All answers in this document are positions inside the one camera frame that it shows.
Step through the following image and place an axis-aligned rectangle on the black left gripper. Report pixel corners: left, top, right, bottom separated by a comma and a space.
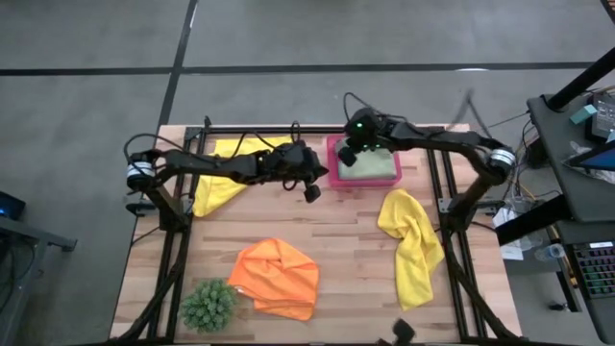
258, 142, 331, 186

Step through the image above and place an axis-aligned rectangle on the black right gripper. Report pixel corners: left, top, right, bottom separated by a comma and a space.
344, 108, 403, 158

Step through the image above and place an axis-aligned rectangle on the green microfiber towel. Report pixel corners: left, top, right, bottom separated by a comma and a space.
337, 138, 399, 182

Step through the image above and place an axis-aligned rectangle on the yellow microfiber towel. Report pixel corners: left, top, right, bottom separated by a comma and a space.
191, 135, 294, 218
377, 188, 447, 312

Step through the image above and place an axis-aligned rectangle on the orange microfiber towel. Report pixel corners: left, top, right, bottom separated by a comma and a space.
228, 237, 321, 322

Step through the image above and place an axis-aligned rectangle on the pink plastic tray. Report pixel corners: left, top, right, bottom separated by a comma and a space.
326, 134, 404, 188

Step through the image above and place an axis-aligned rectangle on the white paper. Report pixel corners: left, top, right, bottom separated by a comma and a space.
492, 206, 526, 262

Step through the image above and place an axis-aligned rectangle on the artificial green potted plant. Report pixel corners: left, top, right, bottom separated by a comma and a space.
178, 277, 240, 335

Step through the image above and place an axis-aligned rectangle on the black metal beam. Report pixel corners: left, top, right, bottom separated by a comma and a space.
494, 194, 573, 247

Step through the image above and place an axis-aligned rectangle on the grey desk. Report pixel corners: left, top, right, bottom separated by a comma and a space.
526, 92, 615, 225

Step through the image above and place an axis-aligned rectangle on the clear plastic water bottle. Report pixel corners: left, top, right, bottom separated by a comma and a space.
534, 242, 569, 263

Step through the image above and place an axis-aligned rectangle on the teal box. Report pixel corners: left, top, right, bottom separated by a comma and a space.
569, 104, 599, 127

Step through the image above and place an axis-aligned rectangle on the laptop with blue screen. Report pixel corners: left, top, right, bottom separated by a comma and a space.
561, 141, 615, 173

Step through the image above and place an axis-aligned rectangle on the black electronic device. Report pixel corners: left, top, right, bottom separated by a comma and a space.
589, 92, 615, 143

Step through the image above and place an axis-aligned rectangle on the backlit black keyboard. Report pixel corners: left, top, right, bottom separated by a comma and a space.
571, 239, 615, 300

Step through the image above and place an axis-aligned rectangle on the grey metal bench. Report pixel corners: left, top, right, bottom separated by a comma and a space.
0, 214, 78, 346

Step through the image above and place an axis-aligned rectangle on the black device blue light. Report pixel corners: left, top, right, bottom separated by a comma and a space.
0, 190, 27, 222

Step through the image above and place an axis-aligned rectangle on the black metal post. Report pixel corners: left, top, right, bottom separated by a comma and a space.
547, 46, 615, 112

